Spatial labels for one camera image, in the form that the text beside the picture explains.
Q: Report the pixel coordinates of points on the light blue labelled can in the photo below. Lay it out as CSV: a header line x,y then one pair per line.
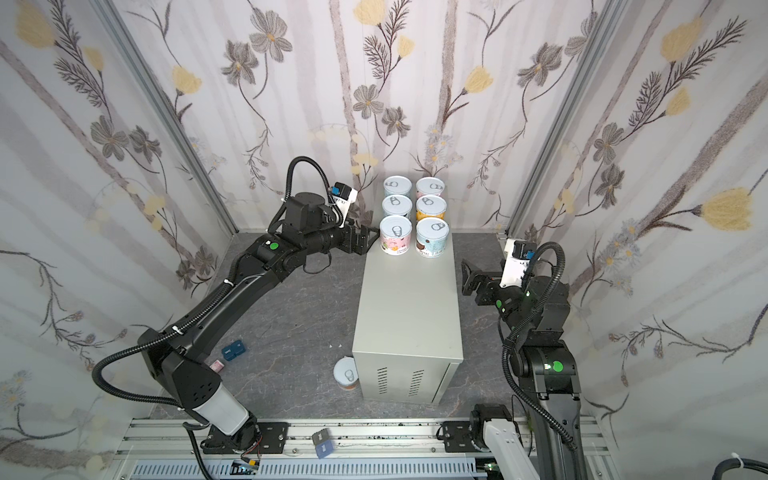
x,y
397,185

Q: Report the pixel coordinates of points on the pink labelled can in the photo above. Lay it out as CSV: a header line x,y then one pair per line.
x,y
430,186

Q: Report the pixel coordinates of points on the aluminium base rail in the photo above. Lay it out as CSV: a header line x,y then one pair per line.
x,y
160,449

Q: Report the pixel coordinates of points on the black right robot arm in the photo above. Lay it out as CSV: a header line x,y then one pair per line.
x,y
531,300

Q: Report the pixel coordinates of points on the grey metal cabinet counter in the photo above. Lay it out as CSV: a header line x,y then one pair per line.
x,y
408,343

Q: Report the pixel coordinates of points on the yellow labelled can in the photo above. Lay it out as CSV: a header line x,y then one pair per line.
x,y
430,206

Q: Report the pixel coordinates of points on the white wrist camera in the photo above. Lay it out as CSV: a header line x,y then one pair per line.
x,y
518,254
343,198

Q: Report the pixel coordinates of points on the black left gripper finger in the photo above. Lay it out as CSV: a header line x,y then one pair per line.
x,y
362,231
365,241

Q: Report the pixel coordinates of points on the small blue grey module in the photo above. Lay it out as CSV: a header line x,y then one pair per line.
x,y
323,443

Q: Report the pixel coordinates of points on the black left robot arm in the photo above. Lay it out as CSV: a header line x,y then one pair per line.
x,y
305,224

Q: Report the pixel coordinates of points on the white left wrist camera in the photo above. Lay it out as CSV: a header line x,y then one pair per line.
x,y
343,198

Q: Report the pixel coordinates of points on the orange can by cabinet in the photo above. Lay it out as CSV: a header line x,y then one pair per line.
x,y
345,373

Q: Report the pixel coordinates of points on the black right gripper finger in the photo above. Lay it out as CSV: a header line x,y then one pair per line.
x,y
470,270
472,280

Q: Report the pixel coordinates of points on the pink can front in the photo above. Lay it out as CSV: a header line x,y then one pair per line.
x,y
395,234

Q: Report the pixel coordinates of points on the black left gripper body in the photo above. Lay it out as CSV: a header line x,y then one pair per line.
x,y
355,239

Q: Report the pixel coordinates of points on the white slotted cable duct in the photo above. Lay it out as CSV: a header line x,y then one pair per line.
x,y
355,468

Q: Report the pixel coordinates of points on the small blue box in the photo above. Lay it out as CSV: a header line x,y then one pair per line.
x,y
233,350

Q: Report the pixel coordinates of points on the small pink white bottle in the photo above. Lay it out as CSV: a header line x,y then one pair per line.
x,y
217,366

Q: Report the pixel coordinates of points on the black corrugated cable corner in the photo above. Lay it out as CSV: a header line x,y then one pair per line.
x,y
737,462

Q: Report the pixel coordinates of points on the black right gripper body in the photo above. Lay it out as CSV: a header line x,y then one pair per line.
x,y
483,284

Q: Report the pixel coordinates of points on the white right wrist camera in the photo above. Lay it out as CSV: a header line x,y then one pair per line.
x,y
518,254

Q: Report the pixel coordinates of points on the teal can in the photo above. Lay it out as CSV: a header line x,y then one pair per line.
x,y
431,236
397,205

